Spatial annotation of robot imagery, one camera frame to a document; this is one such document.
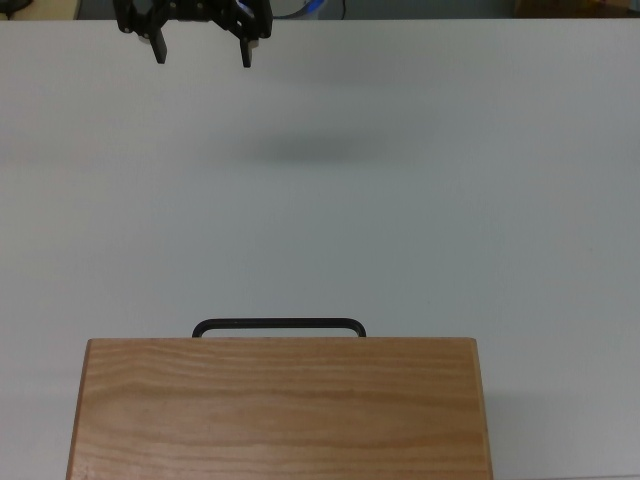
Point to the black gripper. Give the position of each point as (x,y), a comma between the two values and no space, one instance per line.
(192,11)

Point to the wooden cabinet box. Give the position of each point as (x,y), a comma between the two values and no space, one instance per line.
(280,410)

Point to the beige desk panel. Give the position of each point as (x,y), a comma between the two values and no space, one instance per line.
(50,10)

